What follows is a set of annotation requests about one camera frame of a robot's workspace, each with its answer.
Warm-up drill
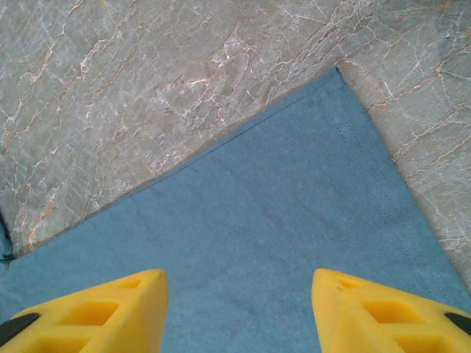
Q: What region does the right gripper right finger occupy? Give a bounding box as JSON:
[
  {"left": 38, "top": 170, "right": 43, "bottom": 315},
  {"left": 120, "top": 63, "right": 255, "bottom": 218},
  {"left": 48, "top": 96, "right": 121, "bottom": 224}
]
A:
[{"left": 311, "top": 268, "right": 471, "bottom": 353}]

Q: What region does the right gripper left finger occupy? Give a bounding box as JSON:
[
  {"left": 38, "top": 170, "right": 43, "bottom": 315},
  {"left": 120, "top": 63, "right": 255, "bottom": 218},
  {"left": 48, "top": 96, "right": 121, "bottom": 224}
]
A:
[{"left": 0, "top": 268, "right": 170, "bottom": 353}]

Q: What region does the blue t-shirt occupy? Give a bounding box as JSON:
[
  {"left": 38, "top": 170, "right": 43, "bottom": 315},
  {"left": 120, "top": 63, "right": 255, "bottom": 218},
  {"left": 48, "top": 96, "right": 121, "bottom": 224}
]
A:
[{"left": 0, "top": 64, "right": 471, "bottom": 353}]

